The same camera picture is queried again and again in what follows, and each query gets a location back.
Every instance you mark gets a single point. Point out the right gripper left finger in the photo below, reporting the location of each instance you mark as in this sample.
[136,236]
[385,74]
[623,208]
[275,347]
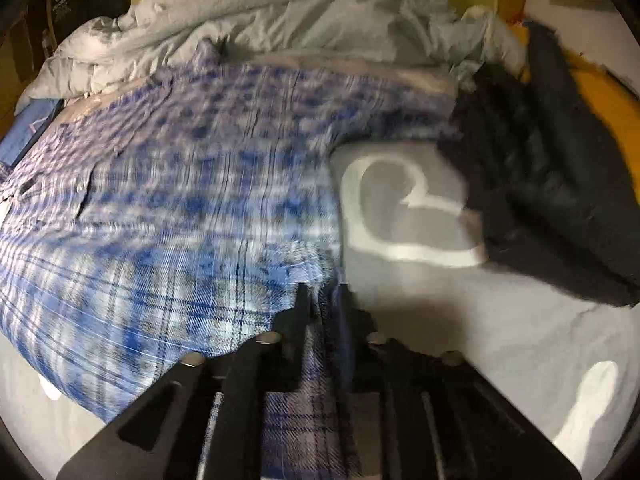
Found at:
[205,417]

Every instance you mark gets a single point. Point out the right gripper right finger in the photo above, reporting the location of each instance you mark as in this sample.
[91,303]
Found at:
[417,416]

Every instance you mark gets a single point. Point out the blue plaid shirt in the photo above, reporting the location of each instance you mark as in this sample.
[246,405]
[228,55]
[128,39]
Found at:
[181,218]

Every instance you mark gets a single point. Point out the white sock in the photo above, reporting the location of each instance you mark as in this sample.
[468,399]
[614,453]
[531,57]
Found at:
[593,396]

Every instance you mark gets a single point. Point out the grey bed sheet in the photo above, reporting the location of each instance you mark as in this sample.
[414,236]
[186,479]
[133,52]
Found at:
[413,256]

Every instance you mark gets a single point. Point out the black puffer jacket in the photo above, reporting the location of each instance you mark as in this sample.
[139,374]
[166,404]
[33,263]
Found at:
[549,181]

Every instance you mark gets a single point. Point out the blue pillow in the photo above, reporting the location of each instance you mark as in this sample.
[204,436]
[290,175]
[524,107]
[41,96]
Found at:
[27,128]

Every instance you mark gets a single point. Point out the yellow pillow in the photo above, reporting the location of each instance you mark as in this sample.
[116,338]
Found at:
[600,95]

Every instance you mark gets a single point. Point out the grey crumpled duvet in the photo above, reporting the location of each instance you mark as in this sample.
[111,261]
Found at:
[280,20]

